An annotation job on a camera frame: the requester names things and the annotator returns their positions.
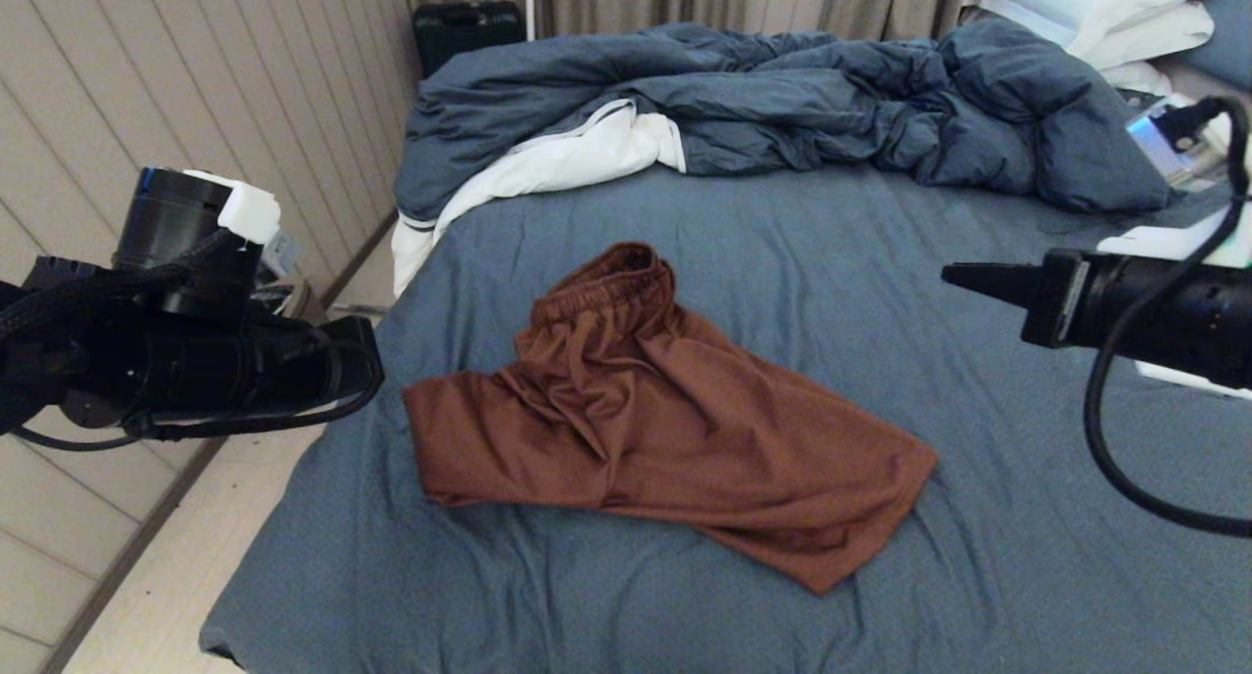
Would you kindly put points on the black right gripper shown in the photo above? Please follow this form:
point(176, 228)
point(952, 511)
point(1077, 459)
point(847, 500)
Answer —
point(1154, 312)

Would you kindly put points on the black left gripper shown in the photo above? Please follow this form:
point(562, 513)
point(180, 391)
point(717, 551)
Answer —
point(196, 371)

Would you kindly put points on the black and orange left arm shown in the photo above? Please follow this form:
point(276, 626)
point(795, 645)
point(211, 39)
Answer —
point(20, 381)

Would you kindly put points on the bronze trash bin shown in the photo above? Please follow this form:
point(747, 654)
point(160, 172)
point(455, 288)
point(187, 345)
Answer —
point(298, 297)

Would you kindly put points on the flat white rectangular object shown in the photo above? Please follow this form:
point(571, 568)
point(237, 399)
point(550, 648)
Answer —
point(1193, 381)

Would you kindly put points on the crumpled blue duvet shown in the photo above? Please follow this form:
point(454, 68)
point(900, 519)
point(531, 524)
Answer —
point(782, 97)

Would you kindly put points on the beige headboard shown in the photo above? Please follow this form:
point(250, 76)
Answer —
point(1208, 82)

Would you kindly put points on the blue pillow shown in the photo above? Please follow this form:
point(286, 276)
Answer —
point(1228, 36)

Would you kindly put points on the black suitcase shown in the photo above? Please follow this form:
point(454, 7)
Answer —
point(468, 34)

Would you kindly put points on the blue bed sheet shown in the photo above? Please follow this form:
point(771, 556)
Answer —
point(782, 615)

